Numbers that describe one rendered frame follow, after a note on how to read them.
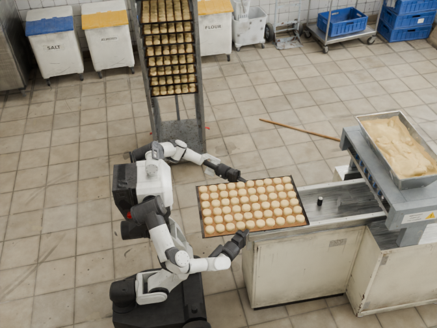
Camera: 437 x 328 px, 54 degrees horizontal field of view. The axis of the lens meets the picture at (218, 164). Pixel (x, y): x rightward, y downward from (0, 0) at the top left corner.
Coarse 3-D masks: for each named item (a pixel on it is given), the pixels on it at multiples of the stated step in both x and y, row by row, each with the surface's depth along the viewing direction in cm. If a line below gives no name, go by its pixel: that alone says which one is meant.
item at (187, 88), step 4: (188, 84) 375; (192, 84) 371; (152, 88) 372; (156, 88) 368; (160, 88) 371; (164, 88) 368; (168, 88) 367; (172, 88) 368; (176, 88) 368; (180, 88) 369; (184, 88) 367; (188, 88) 370; (192, 88) 366; (196, 88) 370; (152, 92) 366; (156, 92) 363; (160, 92) 366; (164, 92) 363; (168, 92) 363; (172, 92) 364; (176, 92) 364; (180, 92) 365; (184, 92) 365
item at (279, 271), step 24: (336, 192) 277; (312, 216) 262; (336, 216) 262; (264, 240) 250; (288, 240) 253; (312, 240) 257; (336, 240) 261; (360, 240) 266; (264, 264) 266; (288, 264) 270; (312, 264) 275; (336, 264) 280; (264, 288) 284; (288, 288) 290; (312, 288) 295; (336, 288) 300
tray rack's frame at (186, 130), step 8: (192, 0) 371; (176, 96) 436; (176, 104) 442; (176, 112) 449; (200, 112) 450; (168, 120) 456; (176, 120) 455; (184, 120) 455; (192, 120) 455; (168, 128) 446; (176, 128) 445; (184, 128) 445; (192, 128) 445; (168, 136) 436; (176, 136) 436; (184, 136) 435; (192, 136) 435; (192, 144) 425; (200, 152) 416; (168, 160) 409; (184, 160) 411
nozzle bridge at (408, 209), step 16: (352, 128) 271; (352, 144) 261; (368, 144) 259; (352, 160) 289; (368, 160) 248; (368, 176) 257; (384, 176) 238; (384, 192) 229; (400, 192) 229; (416, 192) 229; (432, 192) 228; (384, 208) 239; (400, 208) 220; (416, 208) 221; (432, 208) 223; (400, 224) 228; (416, 224) 230; (400, 240) 240; (416, 240) 241
